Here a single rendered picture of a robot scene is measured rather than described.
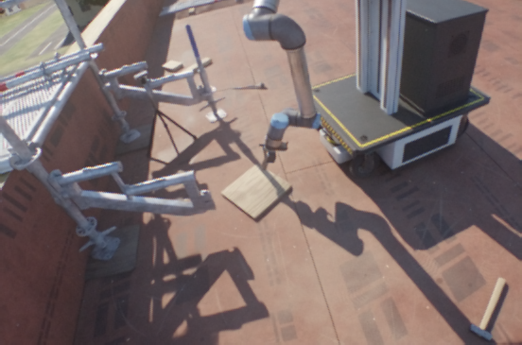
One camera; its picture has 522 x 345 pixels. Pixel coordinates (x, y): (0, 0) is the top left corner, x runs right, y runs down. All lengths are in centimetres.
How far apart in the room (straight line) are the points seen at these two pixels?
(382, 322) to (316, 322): 28
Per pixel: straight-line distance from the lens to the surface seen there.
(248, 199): 187
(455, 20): 172
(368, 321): 150
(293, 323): 150
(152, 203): 168
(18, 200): 171
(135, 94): 257
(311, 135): 224
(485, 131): 242
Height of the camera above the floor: 141
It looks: 42 degrees down
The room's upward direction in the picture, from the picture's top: 13 degrees counter-clockwise
